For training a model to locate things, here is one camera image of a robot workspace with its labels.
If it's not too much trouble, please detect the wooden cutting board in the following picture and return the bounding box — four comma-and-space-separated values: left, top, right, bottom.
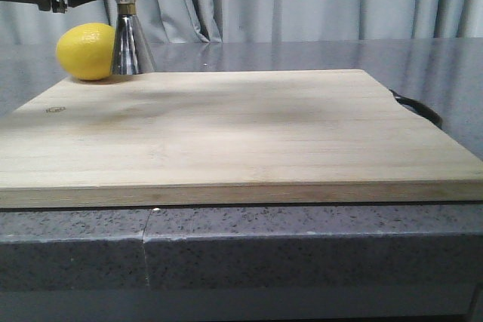
1, 69, 482, 208

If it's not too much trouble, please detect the black cutting board handle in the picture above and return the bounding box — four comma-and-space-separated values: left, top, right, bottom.
390, 90, 442, 128

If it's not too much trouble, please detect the yellow lemon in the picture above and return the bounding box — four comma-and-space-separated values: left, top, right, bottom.
55, 23, 115, 81

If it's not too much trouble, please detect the steel double jigger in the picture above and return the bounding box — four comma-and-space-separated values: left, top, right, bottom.
111, 0, 155, 75

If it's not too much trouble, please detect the grey curtain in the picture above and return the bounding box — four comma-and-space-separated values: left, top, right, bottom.
1, 0, 482, 44

